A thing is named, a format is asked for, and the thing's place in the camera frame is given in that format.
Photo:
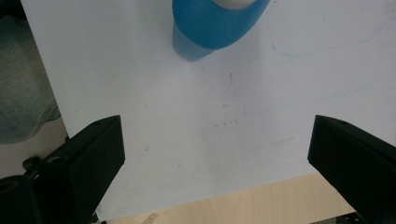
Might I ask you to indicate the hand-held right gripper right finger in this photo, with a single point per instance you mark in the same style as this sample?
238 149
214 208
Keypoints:
358 161

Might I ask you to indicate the grey-green cloth curtain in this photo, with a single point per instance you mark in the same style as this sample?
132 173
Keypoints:
21 87

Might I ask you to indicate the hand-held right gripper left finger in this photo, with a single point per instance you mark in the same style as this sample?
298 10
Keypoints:
84 168

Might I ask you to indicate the white table sheet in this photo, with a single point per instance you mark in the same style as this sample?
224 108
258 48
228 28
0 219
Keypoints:
193 124

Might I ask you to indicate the blue plastic cup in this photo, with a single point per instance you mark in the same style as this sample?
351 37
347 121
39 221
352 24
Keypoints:
208 28

